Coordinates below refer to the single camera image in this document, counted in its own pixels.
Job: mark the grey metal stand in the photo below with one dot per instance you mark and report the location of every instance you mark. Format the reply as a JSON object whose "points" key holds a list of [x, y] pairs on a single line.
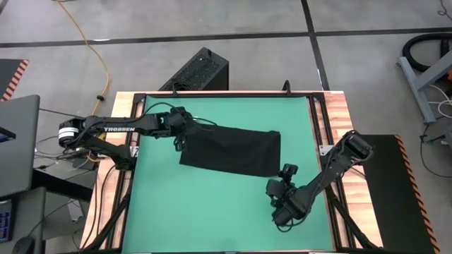
{"points": [[415, 84]]}

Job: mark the black table clamp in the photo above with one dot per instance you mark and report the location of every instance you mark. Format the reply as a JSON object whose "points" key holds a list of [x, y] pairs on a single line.
{"points": [[286, 86], [174, 89]]}

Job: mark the black metal table frame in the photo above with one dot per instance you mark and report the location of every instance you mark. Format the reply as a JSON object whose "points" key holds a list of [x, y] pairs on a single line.
{"points": [[229, 95]]}

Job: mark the black towel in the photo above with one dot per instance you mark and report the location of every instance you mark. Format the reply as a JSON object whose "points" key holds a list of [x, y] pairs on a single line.
{"points": [[233, 151]]}

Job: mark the orange tool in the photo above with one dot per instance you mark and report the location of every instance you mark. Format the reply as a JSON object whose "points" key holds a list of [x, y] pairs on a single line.
{"points": [[449, 75]]}

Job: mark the black desk shelf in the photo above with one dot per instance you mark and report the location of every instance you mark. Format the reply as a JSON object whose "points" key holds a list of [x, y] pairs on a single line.
{"points": [[63, 185]]}

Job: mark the blue-lit keypad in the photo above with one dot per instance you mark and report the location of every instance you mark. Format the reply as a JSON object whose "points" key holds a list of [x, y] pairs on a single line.
{"points": [[5, 222]]}

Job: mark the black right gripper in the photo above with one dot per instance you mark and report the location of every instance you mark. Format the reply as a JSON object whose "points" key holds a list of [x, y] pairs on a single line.
{"points": [[291, 204]]}

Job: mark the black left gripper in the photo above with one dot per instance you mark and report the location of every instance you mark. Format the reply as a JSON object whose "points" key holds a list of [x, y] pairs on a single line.
{"points": [[180, 123]]}

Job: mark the dark phone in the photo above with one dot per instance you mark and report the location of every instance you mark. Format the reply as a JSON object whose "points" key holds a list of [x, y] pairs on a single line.
{"points": [[5, 135]]}

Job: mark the black mat orange-striped edge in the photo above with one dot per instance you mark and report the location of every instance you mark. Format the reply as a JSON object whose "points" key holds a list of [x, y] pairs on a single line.
{"points": [[392, 197], [8, 75]]}

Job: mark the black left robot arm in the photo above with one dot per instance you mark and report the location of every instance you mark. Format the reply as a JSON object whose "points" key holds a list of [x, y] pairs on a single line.
{"points": [[116, 128]]}

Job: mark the black computer tower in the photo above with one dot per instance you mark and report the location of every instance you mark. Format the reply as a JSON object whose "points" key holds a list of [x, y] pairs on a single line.
{"points": [[201, 72]]}

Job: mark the green table mat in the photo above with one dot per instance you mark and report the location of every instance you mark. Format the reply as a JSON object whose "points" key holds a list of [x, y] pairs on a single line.
{"points": [[212, 211]]}

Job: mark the silver mounting plate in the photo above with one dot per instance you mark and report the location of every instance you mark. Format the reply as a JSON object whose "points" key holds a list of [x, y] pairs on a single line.
{"points": [[325, 150], [135, 151]]}

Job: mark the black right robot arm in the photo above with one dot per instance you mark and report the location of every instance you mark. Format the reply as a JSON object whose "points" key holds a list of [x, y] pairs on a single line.
{"points": [[335, 166]]}

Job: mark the black computer mouse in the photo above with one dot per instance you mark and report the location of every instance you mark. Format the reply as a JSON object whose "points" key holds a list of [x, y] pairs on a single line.
{"points": [[24, 245]]}

